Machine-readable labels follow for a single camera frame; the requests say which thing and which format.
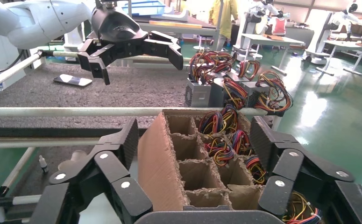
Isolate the cardboard box with dividers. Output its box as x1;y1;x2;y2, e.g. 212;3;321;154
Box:
137;109;280;212

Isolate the white column stand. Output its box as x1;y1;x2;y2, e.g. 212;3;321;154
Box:
64;23;85;53

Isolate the white frame workbench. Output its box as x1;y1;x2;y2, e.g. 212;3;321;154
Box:
128;0;223;52

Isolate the grey speckled foam mat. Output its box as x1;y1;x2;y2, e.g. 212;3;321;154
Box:
0;63;191;138

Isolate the white work table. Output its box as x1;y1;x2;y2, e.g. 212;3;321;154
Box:
241;33;306;77
315;40;362;77

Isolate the white humanoid robot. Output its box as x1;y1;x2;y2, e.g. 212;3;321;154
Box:
301;2;362;65
232;0;291;61

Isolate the dark shelf mat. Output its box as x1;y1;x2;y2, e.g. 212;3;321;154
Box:
12;145;96;198

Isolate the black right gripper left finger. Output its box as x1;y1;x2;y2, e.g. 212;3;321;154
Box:
36;117;154;224

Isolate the orange wooden board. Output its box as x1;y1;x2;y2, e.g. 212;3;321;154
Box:
149;20;203;29

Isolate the small white dropper bottle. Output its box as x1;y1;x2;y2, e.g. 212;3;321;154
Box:
39;155;49;175

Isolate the round base stool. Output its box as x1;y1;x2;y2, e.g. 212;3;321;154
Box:
193;35;214;52

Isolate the person in yellow coat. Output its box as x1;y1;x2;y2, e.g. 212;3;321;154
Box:
208;0;239;40

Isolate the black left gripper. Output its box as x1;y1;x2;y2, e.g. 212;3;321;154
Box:
77;0;185;85

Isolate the black smartphone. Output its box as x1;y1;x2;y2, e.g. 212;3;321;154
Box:
53;74;93;88

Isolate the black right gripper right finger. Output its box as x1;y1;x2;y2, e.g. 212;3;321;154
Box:
249;116;362;224

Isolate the black cable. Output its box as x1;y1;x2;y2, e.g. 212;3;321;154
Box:
0;49;26;74

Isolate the white curved shell part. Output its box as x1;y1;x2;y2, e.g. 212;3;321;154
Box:
163;8;191;22

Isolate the beige round plastic piece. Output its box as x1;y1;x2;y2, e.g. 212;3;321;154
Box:
57;150;88;171

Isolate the blue plastic bin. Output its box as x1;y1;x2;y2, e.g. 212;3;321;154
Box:
119;0;166;17

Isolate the person in red vest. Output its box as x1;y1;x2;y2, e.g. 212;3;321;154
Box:
271;16;288;36

